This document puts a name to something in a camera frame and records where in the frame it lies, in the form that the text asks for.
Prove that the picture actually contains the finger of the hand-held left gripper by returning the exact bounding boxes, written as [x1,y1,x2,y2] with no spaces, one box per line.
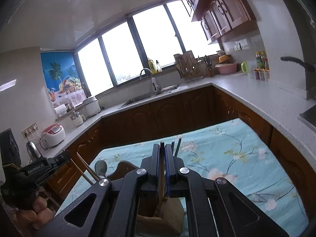
[53,150,72,167]

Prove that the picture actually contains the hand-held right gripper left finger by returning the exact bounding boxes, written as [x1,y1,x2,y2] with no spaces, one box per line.
[32,143,161,237]

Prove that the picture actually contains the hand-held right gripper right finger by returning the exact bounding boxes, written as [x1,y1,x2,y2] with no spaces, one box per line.
[164,143,289,237]

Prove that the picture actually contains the brown wooden utensil holder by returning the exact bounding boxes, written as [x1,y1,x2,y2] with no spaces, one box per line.
[109,161,185,237]

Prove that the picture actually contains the person's left hand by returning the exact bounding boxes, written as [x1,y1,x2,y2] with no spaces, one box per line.
[15,199,57,230]

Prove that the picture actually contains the steel electric kettle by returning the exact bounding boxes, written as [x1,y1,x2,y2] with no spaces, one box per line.
[26,140,43,161]

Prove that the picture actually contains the red and white rice cooker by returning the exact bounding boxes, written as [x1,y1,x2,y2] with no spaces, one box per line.
[40,124,66,148]

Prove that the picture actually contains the black kitchen appliance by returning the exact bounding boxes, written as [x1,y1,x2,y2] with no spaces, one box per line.
[0,128,22,169]

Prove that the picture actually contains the silver metal spoon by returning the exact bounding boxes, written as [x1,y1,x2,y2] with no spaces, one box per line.
[94,160,108,179]

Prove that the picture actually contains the small white kitchen appliance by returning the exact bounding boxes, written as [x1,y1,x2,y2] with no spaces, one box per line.
[70,111,86,128]

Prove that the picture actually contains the white storage container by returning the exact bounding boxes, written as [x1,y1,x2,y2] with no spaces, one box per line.
[54,104,68,117]

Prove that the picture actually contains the brown lower kitchen cabinets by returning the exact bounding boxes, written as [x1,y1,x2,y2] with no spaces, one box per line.
[47,85,316,198]

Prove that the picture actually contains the brown kitchen cabinets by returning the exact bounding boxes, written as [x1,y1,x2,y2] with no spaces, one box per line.
[47,85,316,198]
[174,0,258,45]

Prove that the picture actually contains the teal floral tablecloth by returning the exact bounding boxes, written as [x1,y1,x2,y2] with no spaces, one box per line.
[55,118,309,237]

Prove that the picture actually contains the steel kitchen sink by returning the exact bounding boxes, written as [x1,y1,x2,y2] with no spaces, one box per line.
[118,84,181,109]

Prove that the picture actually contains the chrome kitchen faucet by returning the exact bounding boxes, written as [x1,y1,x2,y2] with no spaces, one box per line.
[139,68,161,92]

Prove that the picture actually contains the cutting board rack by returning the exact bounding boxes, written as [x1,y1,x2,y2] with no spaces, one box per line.
[173,51,203,82]

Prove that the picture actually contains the wooden knife block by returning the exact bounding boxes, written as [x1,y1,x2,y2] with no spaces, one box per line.
[203,55,215,77]

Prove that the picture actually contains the pink plastic basin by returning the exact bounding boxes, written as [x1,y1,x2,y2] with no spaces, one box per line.
[215,63,238,75]

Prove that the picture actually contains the grey kitchen counter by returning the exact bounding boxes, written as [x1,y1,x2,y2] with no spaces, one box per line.
[30,74,316,158]

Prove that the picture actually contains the kitchen window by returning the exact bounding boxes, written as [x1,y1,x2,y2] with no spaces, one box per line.
[74,0,223,97]

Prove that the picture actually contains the seasoning jar set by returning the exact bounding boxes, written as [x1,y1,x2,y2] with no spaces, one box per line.
[253,69,270,82]

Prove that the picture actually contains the steel stove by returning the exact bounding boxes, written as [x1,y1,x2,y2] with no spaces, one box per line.
[298,104,316,129]

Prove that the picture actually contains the brown upper kitchen cabinets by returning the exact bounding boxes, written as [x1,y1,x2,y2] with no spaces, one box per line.
[174,0,258,45]

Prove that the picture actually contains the wall power outlet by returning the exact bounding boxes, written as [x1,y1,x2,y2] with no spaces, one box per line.
[21,122,40,139]

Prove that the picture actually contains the wall poster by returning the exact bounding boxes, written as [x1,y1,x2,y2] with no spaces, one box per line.
[41,52,90,109]

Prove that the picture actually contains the white wall switch panel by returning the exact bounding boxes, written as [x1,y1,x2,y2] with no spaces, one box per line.
[233,39,250,51]

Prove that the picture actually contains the black handled frying pan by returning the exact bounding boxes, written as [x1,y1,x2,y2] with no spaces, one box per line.
[280,56,316,70]

